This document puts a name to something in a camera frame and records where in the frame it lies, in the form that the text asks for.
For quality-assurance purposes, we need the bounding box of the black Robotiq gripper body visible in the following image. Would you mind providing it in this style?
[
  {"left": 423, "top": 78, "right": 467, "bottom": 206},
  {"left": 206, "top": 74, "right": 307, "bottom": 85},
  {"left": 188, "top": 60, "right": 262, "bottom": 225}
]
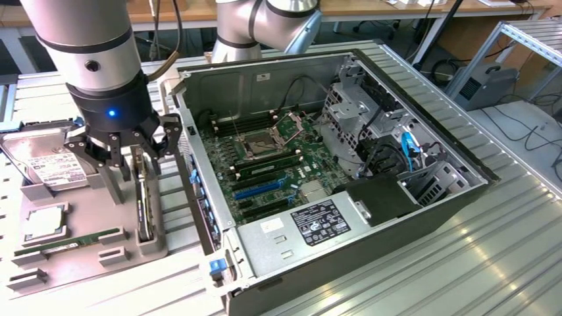
[{"left": 65, "top": 70, "right": 163, "bottom": 143}]

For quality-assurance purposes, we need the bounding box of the graphics card with metal bracket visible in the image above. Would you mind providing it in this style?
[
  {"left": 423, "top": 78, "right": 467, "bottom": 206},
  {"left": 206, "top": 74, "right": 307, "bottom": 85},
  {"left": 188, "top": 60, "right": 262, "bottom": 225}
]
[{"left": 127, "top": 142, "right": 155, "bottom": 240}]

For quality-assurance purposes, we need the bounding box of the silver hard disk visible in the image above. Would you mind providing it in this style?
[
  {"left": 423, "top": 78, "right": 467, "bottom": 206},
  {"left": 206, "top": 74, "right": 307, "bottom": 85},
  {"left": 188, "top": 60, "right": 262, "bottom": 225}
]
[{"left": 0, "top": 127, "right": 99, "bottom": 194}]

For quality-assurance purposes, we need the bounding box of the black RAM slot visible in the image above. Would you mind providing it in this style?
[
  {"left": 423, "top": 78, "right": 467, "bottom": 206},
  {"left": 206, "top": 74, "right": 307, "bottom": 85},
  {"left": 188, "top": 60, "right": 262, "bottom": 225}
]
[
  {"left": 215, "top": 122, "right": 278, "bottom": 138},
  {"left": 227, "top": 148, "right": 298, "bottom": 167},
  {"left": 212, "top": 114, "right": 276, "bottom": 128},
  {"left": 214, "top": 118, "right": 276, "bottom": 134},
  {"left": 210, "top": 110, "right": 274, "bottom": 123},
  {"left": 230, "top": 152, "right": 299, "bottom": 171}
]

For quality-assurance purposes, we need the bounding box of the blue disk carrier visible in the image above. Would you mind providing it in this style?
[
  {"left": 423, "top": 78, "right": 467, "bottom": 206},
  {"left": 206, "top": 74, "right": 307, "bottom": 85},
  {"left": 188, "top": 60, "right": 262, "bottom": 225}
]
[{"left": 0, "top": 115, "right": 87, "bottom": 133}]

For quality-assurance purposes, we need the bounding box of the CPU socket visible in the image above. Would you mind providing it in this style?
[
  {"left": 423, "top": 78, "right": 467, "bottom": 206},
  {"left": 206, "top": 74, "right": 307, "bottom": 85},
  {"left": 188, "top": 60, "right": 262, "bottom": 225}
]
[{"left": 239, "top": 131, "right": 283, "bottom": 156}]

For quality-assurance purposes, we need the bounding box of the grey plastic parts rack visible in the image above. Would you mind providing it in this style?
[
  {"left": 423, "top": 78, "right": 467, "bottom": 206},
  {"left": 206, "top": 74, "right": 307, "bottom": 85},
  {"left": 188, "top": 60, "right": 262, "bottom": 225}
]
[{"left": 4, "top": 164, "right": 171, "bottom": 300}]

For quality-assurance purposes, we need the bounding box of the green RAM stick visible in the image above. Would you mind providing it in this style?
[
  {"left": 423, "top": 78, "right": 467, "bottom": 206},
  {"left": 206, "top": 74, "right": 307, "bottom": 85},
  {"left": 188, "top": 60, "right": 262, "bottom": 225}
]
[
  {"left": 12, "top": 228, "right": 122, "bottom": 258},
  {"left": 238, "top": 157, "right": 304, "bottom": 176}
]

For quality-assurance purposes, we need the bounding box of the silver CPU chip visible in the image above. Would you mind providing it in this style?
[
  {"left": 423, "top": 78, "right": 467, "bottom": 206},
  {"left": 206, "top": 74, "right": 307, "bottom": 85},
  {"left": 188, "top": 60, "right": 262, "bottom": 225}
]
[{"left": 24, "top": 206, "right": 68, "bottom": 244}]

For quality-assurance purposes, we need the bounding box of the long black expansion slot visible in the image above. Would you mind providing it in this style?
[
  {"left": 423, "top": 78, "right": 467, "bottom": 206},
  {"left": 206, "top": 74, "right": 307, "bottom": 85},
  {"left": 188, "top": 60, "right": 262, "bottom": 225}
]
[
  {"left": 240, "top": 204, "right": 294, "bottom": 222},
  {"left": 239, "top": 196, "right": 288, "bottom": 212},
  {"left": 231, "top": 176, "right": 283, "bottom": 192}
]

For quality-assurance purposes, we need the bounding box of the metal socket cover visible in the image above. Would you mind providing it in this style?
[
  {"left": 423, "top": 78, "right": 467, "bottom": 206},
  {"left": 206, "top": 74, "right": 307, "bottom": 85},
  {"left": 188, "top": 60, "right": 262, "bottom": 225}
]
[{"left": 271, "top": 111, "right": 304, "bottom": 140}]

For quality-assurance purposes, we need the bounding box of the blue expansion slot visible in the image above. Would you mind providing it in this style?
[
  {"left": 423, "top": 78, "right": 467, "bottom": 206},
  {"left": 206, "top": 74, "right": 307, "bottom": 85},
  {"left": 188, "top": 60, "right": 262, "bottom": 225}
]
[{"left": 235, "top": 184, "right": 286, "bottom": 201}]

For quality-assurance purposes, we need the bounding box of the green motherboard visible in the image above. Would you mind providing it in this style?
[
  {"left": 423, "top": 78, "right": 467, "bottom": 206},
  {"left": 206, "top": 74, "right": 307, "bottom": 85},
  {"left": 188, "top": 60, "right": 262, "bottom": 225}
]
[{"left": 199, "top": 110, "right": 352, "bottom": 224}]

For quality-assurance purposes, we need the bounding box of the small silver chipset heatsink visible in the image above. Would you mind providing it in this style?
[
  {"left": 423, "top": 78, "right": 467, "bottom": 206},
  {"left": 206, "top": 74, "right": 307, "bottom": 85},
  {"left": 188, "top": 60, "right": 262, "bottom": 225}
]
[{"left": 300, "top": 182, "right": 330, "bottom": 202}]

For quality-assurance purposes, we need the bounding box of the silver metal disk bay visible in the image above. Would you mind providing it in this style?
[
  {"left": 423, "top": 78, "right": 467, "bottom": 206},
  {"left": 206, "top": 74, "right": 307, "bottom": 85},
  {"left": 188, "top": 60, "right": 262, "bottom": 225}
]
[{"left": 323, "top": 80, "right": 413, "bottom": 142}]

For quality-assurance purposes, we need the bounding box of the silver power supply unit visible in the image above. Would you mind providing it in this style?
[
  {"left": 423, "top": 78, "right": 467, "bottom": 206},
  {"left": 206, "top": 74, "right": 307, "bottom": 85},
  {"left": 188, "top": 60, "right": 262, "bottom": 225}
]
[{"left": 235, "top": 190, "right": 374, "bottom": 278}]

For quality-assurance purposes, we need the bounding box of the black plastic shroud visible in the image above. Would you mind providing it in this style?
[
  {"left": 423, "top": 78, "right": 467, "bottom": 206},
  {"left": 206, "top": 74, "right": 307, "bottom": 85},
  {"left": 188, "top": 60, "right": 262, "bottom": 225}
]
[{"left": 332, "top": 173, "right": 423, "bottom": 228}]

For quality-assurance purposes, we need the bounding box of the open black PC case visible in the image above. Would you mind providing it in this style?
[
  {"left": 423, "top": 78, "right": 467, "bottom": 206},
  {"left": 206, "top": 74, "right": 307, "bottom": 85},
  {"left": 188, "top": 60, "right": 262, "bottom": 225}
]
[{"left": 156, "top": 47, "right": 502, "bottom": 316}]

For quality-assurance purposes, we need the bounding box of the black office chair base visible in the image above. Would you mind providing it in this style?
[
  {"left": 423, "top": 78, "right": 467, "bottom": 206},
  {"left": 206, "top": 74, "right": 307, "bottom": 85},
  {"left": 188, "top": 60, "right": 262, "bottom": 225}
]
[{"left": 352, "top": 18, "right": 402, "bottom": 34}]

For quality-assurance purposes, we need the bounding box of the perforated metal disk bay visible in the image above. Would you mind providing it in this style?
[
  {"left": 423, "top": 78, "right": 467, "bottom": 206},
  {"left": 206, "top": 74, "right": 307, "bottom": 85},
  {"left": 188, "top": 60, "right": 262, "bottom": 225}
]
[{"left": 396, "top": 161, "right": 478, "bottom": 207}]

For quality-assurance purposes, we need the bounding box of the black slanted stand pole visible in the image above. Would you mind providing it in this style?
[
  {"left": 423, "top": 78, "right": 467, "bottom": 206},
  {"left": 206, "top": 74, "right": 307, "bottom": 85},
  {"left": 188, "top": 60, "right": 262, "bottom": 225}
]
[{"left": 411, "top": 0, "right": 466, "bottom": 66}]

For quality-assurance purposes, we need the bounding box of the grey equipment box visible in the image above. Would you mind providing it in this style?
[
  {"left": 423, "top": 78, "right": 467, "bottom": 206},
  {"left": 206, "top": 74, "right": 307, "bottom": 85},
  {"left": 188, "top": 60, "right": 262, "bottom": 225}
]
[{"left": 455, "top": 64, "right": 522, "bottom": 112}]

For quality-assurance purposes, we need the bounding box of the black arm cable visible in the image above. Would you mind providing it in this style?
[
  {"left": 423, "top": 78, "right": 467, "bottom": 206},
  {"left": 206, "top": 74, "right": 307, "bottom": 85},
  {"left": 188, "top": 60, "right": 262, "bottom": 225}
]
[{"left": 147, "top": 0, "right": 183, "bottom": 82}]

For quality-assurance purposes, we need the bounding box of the dangling cable with plug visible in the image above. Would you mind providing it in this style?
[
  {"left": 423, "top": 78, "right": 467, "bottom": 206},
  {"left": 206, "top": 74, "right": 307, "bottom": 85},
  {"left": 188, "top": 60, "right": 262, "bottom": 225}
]
[{"left": 148, "top": 0, "right": 160, "bottom": 62}]

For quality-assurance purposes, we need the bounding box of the wooden desk white frame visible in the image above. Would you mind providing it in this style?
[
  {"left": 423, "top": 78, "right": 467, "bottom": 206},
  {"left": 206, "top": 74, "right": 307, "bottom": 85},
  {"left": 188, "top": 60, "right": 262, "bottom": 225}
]
[
  {"left": 322, "top": 0, "right": 554, "bottom": 65},
  {"left": 0, "top": 0, "right": 220, "bottom": 75}
]

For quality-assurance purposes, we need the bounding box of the thin black looped wire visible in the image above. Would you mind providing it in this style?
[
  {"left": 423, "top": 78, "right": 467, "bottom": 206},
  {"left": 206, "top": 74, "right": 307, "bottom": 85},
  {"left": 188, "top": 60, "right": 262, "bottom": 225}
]
[{"left": 279, "top": 75, "right": 330, "bottom": 111}]

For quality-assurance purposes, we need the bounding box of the black cable bundle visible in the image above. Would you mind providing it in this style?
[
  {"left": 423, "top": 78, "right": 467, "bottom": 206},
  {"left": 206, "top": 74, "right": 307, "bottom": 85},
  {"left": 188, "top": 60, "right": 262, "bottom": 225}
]
[{"left": 358, "top": 98, "right": 399, "bottom": 177}]

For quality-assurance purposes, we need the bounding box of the blue flat wire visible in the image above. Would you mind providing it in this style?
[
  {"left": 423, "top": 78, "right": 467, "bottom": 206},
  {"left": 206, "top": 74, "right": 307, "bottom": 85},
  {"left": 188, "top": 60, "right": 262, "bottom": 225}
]
[{"left": 399, "top": 131, "right": 419, "bottom": 172}]

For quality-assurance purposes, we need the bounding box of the black floor cable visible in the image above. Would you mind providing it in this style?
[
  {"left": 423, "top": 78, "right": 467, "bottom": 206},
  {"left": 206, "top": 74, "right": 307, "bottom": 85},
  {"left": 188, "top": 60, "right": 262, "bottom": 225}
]
[{"left": 481, "top": 93, "right": 562, "bottom": 154}]

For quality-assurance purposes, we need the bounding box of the aluminium profile frame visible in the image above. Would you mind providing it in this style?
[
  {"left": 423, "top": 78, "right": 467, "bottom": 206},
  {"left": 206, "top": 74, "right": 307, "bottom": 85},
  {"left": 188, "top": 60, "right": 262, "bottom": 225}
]
[{"left": 443, "top": 18, "right": 562, "bottom": 103}]

